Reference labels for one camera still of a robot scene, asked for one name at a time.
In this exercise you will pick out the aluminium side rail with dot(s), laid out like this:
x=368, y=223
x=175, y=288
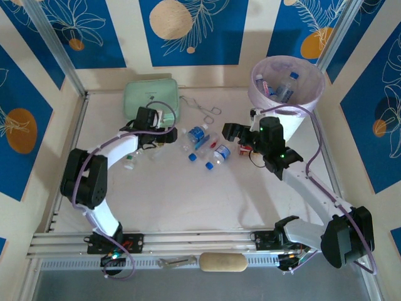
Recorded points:
x=329, y=163
x=75, y=135

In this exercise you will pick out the red juice carton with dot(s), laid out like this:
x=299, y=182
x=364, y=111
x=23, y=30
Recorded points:
x=243, y=151

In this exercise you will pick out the black base electronics module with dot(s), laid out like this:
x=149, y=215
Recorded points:
x=109, y=259
x=286, y=261

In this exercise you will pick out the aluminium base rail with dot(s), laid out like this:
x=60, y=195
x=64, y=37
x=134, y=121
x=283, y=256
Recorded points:
x=200, y=243

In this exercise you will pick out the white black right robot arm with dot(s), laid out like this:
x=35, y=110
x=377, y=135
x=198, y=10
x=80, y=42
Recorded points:
x=313, y=188

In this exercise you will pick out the mint green zip pouch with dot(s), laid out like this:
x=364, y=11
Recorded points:
x=141, y=94

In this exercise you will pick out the grey metal panel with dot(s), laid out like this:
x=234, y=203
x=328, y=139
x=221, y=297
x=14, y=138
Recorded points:
x=200, y=287

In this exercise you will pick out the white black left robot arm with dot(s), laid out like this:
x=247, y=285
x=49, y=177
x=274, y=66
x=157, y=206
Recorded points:
x=122, y=147

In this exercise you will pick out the white bin lilac liner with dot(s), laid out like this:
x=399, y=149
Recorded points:
x=296, y=128

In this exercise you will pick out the metal scissor tongs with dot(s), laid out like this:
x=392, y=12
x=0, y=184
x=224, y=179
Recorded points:
x=199, y=107

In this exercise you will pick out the flat metal bracket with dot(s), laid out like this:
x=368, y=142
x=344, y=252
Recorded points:
x=178, y=261

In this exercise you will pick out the aluminium frame post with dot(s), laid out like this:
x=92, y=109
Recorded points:
x=58, y=50
x=338, y=31

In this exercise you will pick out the beige oblong cushion pad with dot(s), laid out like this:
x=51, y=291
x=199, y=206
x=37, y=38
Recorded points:
x=222, y=261

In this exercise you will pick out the clear bottle blue red label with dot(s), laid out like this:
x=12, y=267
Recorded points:
x=205, y=143

